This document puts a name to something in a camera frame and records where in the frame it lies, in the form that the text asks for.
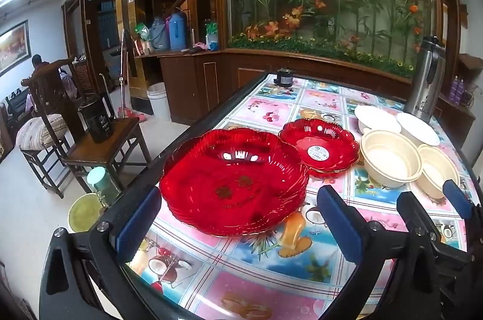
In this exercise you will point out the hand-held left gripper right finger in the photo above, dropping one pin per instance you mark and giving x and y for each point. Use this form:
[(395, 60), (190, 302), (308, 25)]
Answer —
[(339, 225)]

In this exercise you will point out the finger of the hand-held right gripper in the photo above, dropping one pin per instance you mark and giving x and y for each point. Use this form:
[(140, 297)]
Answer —
[(415, 218), (456, 197)]

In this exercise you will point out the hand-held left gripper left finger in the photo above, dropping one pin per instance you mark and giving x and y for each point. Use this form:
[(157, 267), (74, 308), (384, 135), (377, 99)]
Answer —
[(137, 225)]

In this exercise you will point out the small cream bowl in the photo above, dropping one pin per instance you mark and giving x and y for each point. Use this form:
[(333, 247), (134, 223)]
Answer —
[(436, 169)]

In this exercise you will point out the large cream bowl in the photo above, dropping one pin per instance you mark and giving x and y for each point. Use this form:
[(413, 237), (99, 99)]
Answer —
[(388, 161)]

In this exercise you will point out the small red plate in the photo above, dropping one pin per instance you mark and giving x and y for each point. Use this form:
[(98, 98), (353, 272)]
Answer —
[(302, 139)]

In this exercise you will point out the large red plate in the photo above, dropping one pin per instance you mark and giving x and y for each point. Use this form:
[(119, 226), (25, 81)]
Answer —
[(226, 169)]

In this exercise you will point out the mint cup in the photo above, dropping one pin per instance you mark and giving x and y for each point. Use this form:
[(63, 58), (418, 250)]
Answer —
[(100, 182)]

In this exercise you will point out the green plate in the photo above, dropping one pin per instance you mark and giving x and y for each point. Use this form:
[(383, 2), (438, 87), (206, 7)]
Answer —
[(81, 212)]

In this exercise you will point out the plain wooden chair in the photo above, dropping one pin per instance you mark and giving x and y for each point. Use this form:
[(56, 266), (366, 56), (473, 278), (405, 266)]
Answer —
[(105, 148)]

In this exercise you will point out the printed fruit tablecloth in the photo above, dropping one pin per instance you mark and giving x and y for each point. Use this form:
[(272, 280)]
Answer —
[(264, 267)]

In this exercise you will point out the purple bottle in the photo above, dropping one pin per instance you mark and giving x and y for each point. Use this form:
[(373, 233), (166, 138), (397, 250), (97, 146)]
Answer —
[(462, 90), (454, 89)]

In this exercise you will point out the pink slippers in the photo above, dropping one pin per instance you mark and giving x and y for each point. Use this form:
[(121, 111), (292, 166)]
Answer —
[(132, 114)]

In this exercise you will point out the black tin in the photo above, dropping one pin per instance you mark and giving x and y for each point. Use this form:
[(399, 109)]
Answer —
[(96, 120)]

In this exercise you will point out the stainless steel thermos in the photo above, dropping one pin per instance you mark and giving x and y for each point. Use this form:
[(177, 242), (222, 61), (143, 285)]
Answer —
[(424, 78)]

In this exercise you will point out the white bucket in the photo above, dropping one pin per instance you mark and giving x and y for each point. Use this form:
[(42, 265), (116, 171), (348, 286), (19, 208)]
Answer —
[(158, 99)]

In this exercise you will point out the cushioned wooden chair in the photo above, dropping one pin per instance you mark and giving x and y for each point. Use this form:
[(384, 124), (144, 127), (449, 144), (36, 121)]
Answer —
[(37, 133)]

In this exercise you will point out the metal cane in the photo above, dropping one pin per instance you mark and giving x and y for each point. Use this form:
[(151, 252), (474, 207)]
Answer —
[(123, 71)]

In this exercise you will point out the small black jar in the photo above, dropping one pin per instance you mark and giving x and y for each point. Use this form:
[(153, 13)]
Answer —
[(282, 77)]

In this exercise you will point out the wooden cabinet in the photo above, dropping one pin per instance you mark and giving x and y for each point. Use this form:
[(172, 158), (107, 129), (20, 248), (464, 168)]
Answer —
[(211, 78)]

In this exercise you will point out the red box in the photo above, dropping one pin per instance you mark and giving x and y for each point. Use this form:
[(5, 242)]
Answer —
[(142, 47)]

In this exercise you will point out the pink cloth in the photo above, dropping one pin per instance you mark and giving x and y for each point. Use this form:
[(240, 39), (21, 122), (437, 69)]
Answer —
[(198, 47)]

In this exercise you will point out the grey thermos jug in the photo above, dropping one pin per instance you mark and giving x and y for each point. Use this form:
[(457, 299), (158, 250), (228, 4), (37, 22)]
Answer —
[(158, 35)]

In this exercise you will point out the green packet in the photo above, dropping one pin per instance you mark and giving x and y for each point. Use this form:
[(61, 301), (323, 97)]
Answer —
[(141, 31)]

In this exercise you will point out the blue thermos jug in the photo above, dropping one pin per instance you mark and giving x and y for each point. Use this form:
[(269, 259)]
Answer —
[(176, 29)]

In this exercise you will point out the artificial flower display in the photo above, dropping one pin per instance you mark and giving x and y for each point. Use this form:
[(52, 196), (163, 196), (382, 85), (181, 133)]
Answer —
[(320, 3)]

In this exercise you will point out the framed wall picture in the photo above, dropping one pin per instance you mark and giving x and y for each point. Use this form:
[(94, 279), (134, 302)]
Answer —
[(13, 46)]

